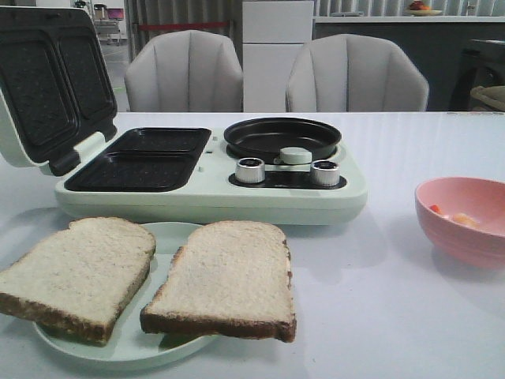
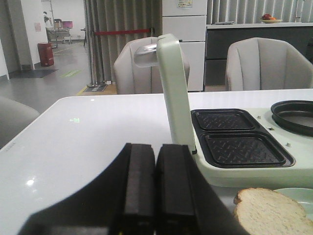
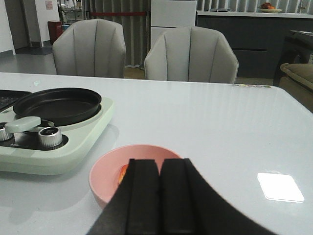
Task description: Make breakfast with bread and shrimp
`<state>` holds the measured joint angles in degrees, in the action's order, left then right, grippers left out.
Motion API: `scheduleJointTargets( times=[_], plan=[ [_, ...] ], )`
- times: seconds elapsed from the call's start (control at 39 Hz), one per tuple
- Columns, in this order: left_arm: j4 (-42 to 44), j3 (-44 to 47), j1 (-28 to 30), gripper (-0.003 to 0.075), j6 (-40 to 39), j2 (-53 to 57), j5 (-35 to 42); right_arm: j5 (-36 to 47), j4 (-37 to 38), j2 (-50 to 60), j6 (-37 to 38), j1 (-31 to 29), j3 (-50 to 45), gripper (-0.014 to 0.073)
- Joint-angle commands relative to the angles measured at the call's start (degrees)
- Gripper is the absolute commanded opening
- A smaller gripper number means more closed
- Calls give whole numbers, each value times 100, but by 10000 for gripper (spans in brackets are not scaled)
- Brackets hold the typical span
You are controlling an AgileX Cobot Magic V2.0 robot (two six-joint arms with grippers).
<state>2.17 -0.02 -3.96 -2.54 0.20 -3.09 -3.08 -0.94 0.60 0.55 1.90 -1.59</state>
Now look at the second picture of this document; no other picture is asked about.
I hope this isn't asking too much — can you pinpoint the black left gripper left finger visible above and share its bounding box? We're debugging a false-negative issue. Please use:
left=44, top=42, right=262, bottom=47
left=19, top=143, right=155, bottom=235

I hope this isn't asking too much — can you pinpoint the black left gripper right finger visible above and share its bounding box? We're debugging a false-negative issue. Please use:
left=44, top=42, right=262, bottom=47
left=156, top=144, right=247, bottom=235

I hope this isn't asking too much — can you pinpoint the bread slice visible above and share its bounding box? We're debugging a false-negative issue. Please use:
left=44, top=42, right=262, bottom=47
left=233, top=188, right=313, bottom=235

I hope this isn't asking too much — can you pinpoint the green breakfast maker lid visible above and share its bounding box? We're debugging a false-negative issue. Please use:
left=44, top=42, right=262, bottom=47
left=134, top=34, right=197, bottom=154

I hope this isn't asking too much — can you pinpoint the green breakfast maker base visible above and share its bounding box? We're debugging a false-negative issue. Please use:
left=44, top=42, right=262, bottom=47
left=191, top=107, right=313, bottom=188

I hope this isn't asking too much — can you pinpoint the light green round plate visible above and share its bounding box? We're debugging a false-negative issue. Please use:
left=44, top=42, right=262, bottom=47
left=274, top=188, right=313, bottom=217

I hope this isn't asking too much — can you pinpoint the left beige armchair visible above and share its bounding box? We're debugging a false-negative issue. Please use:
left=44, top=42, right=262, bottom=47
left=113, top=34, right=189, bottom=97

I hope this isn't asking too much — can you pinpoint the beige armchair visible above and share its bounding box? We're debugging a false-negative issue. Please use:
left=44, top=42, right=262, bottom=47
left=225, top=37, right=313, bottom=91
left=113, top=34, right=189, bottom=97

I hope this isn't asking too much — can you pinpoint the grey chair at left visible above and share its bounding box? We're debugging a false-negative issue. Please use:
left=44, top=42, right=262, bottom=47
left=0, top=96, right=40, bottom=148

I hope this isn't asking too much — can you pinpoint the black round frying pan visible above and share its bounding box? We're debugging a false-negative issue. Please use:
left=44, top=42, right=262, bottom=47
left=270, top=100, right=313, bottom=137

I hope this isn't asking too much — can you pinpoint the right beige armchair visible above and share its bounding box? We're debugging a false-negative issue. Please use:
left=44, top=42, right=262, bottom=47
left=225, top=37, right=313, bottom=91

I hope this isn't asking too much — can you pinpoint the red belt stanchion barrier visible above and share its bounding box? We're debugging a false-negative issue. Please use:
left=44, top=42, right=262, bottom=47
left=86, top=27, right=155, bottom=88

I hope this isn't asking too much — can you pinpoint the red trash bin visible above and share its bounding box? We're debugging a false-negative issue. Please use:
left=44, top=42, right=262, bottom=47
left=37, top=43, right=54, bottom=67

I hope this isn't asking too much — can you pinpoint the dark grey counter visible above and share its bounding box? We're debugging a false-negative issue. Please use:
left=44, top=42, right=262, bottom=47
left=204, top=23, right=313, bottom=86

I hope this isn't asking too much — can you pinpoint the white drawer cabinet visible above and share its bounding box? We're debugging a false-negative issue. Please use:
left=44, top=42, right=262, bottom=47
left=162, top=0, right=208, bottom=92

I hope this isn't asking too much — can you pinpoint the fruit bowl on counter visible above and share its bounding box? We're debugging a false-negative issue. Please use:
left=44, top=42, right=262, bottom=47
left=261, top=14, right=283, bottom=24

